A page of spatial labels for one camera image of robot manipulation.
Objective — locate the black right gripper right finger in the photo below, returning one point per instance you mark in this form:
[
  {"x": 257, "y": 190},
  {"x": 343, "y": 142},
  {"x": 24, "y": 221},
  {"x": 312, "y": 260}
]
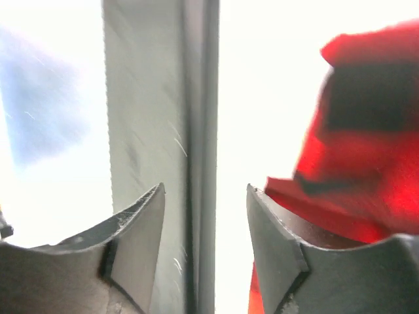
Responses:
[{"x": 302, "y": 268}]

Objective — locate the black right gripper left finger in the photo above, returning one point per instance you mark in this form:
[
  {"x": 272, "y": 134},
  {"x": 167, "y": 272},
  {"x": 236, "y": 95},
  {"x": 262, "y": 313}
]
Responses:
[{"x": 108, "y": 268}]

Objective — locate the red black plaid shirt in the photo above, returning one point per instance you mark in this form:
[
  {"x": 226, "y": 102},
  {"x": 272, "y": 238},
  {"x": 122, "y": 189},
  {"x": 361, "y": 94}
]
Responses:
[{"x": 357, "y": 174}]

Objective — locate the folded light blue shirt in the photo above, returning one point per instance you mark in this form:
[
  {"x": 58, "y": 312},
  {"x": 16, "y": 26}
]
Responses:
[{"x": 41, "y": 101}]

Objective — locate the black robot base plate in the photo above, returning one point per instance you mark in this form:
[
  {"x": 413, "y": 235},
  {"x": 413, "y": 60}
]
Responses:
[{"x": 161, "y": 61}]

